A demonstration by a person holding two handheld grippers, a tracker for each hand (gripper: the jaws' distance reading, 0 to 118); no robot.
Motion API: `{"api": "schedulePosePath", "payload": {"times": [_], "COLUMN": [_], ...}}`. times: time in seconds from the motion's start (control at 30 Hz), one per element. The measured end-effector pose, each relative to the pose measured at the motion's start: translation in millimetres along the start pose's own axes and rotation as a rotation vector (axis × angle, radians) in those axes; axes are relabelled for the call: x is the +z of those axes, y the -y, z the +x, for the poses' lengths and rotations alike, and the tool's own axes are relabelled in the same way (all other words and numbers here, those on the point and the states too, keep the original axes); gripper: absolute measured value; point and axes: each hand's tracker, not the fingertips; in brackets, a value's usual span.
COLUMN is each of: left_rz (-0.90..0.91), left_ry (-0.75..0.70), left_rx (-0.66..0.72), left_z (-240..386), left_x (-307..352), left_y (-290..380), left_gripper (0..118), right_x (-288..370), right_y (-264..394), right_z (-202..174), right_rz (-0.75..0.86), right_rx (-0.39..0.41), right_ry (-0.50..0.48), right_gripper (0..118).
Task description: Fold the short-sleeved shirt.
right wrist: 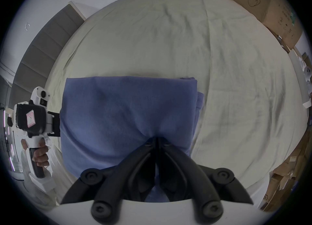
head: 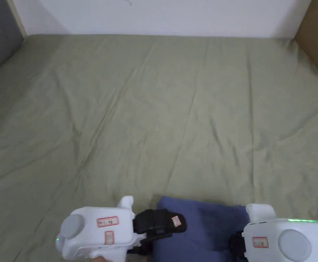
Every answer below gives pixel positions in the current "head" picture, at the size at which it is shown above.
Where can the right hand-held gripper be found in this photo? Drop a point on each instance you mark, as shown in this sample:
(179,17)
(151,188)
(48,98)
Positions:
(290,240)

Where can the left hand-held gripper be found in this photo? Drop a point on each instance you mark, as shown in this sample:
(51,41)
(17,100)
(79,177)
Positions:
(93,232)

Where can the blue garment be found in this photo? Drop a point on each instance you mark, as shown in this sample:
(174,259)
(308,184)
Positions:
(210,229)

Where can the person's left hand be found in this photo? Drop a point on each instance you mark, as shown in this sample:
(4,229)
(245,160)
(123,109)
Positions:
(97,259)

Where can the bed with pale green sheet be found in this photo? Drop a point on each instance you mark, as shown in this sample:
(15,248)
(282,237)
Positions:
(153,109)

